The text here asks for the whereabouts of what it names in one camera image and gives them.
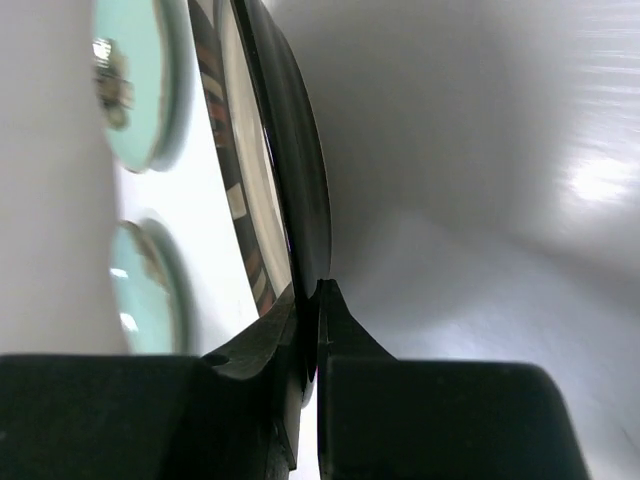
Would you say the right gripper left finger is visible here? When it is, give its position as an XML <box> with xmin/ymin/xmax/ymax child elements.
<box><xmin>1</xmin><ymin>290</ymin><xmax>300</xmax><ymax>479</ymax></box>

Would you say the mint floral plate front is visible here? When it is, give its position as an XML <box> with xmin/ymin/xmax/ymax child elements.
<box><xmin>109</xmin><ymin>220</ymin><xmax>190</xmax><ymax>355</ymax></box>

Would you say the mint floral plate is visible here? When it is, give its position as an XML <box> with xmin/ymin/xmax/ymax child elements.
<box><xmin>109</xmin><ymin>220</ymin><xmax>190</xmax><ymax>355</ymax></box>
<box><xmin>92</xmin><ymin>1</ymin><xmax>190</xmax><ymax>174</ymax></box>

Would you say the mint floral plate back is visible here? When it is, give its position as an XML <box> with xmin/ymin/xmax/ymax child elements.
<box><xmin>92</xmin><ymin>1</ymin><xmax>190</xmax><ymax>174</ymax></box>

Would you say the black rim beige plate back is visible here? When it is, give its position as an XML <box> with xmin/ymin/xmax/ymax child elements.
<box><xmin>187</xmin><ymin>0</ymin><xmax>334</xmax><ymax>406</ymax></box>

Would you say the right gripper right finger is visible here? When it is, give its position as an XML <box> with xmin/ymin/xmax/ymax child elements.
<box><xmin>317</xmin><ymin>280</ymin><xmax>589</xmax><ymax>480</ymax></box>

